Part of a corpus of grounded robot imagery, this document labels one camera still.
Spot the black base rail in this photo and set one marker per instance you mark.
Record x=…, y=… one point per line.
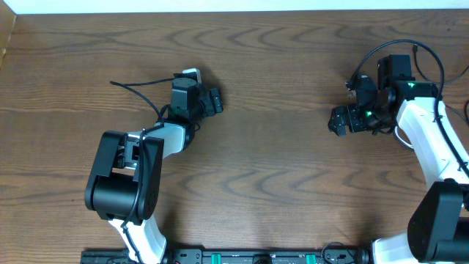
x=331, y=254

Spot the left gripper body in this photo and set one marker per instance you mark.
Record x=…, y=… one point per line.
x=206, y=105

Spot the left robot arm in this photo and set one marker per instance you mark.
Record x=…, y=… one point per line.
x=124, y=181

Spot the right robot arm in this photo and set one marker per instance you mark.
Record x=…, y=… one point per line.
x=436, y=232

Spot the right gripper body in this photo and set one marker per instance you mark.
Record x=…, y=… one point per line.
x=359, y=117

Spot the wooden side panel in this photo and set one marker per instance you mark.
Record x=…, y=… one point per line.
x=7, y=24

